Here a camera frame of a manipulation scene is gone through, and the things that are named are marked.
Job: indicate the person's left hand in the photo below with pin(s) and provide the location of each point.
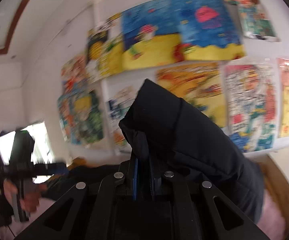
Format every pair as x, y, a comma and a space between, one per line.
30, 202

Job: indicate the blond child green painting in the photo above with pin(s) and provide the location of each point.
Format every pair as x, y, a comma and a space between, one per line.
81, 119

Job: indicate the wooden bed frame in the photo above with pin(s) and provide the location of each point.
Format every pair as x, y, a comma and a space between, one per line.
274, 179

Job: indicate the white wall conduit pipe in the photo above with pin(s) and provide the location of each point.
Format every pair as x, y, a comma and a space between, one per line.
97, 14

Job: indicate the blue and yellow sea painting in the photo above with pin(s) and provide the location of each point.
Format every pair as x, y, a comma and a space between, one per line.
162, 32

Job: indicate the dark navy puffer jacket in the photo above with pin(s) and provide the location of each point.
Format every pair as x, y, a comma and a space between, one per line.
174, 130

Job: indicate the pink bed quilt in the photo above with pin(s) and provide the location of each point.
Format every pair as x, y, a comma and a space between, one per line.
274, 218

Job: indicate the bee and sunflower painting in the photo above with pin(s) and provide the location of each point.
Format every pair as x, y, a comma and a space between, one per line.
104, 50

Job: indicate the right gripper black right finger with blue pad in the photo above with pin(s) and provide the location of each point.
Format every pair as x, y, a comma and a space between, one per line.
199, 210

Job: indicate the orange fruit juice painting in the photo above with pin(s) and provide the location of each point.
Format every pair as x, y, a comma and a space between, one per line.
118, 106

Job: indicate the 2024 dragon city painting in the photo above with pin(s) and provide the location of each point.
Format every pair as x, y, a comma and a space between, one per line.
251, 101

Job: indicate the bright window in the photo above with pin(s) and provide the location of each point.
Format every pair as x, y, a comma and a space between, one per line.
25, 145

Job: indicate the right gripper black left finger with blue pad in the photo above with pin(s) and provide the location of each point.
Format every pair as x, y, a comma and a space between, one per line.
89, 211

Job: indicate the yellow landscape hill painting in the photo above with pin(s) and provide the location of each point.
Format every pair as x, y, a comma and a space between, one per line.
200, 85

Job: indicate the red haired girl painting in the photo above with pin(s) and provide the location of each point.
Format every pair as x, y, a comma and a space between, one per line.
254, 20

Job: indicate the brown ceiling trim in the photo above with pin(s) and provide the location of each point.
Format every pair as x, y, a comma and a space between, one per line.
12, 22

